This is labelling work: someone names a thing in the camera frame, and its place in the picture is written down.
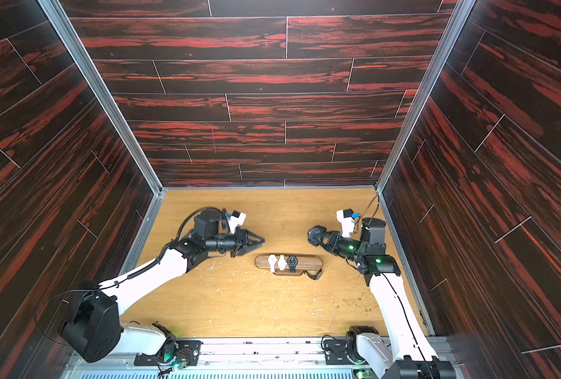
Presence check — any left black cable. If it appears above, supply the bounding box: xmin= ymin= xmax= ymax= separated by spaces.
xmin=175 ymin=206 xmax=225 ymax=243

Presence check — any right black cable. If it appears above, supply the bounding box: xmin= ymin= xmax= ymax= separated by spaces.
xmin=359 ymin=193 xmax=381 ymax=221

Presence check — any black cable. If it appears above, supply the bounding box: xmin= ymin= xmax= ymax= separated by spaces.
xmin=175 ymin=206 xmax=225 ymax=243
xmin=359 ymin=193 xmax=381 ymax=221

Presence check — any black watch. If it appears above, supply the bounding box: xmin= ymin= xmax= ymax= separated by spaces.
xmin=287 ymin=255 xmax=299 ymax=273
xmin=307 ymin=225 xmax=327 ymax=246
xmin=305 ymin=269 xmax=323 ymax=280

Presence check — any white watch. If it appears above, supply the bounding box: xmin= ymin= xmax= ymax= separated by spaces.
xmin=277 ymin=255 xmax=288 ymax=271
xmin=267 ymin=254 xmax=278 ymax=273

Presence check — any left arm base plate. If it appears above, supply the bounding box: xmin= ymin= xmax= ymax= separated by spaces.
xmin=134 ymin=340 xmax=202 ymax=370

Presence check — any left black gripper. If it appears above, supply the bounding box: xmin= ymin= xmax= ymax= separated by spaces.
xmin=205 ymin=228 xmax=264 ymax=257

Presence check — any dark wooden watch stand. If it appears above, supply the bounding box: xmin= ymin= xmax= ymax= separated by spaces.
xmin=255 ymin=254 xmax=323 ymax=280

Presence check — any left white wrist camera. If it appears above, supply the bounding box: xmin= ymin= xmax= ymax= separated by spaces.
xmin=226 ymin=211 xmax=247 ymax=234

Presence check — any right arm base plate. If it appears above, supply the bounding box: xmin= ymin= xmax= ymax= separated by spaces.
xmin=320 ymin=335 xmax=362 ymax=366

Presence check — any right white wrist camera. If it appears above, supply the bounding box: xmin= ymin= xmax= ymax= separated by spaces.
xmin=337 ymin=208 xmax=360 ymax=238

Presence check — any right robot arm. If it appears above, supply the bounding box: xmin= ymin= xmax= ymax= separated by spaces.
xmin=307 ymin=217 xmax=457 ymax=378

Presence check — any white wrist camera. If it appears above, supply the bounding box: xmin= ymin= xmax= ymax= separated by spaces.
xmin=226 ymin=211 xmax=247 ymax=234
xmin=337 ymin=208 xmax=360 ymax=238

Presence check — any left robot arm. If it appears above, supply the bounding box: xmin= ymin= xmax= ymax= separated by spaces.
xmin=59 ymin=207 xmax=265 ymax=366

